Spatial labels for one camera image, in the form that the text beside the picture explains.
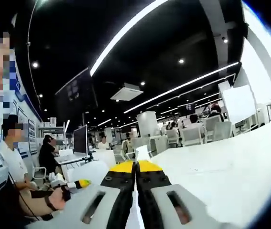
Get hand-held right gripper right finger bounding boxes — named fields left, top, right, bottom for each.
left=136, top=160, right=245, bottom=229

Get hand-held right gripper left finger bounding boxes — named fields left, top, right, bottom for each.
left=26, top=160, right=136, bottom=229

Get stack of white printing papers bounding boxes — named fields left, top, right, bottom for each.
left=125, top=146, right=151, bottom=229

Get person's left hand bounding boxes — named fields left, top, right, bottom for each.
left=46, top=186, right=72, bottom=212

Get white laptop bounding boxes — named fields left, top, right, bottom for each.
left=54, top=152, right=90, bottom=165

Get desk monitor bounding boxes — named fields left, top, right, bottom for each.
left=73, top=125, right=88, bottom=156

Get white storage shelf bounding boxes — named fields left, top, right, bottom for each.
left=39, top=116, right=66, bottom=146

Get group of white office chairs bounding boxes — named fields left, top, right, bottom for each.
left=115, top=116, right=233, bottom=163

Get large hanging dark screen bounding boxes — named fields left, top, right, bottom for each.
left=55, top=68, right=98, bottom=125

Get ceiling air conditioner vent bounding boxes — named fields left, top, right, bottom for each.
left=110, top=83, right=143, bottom=101

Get curved ceiling light strip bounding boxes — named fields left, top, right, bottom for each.
left=123, top=62, right=240, bottom=114

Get white whiteboard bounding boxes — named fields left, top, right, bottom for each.
left=222, top=85, right=257, bottom=125

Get straight ceiling light strip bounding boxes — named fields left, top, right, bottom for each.
left=90, top=0, right=169, bottom=77

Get bright window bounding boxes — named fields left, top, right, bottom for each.
left=241, top=2, right=271, bottom=105

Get black chest device cable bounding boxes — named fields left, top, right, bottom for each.
left=8, top=170, right=42, bottom=221

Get blue white wall display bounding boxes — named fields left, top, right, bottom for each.
left=0, top=59, right=43, bottom=156

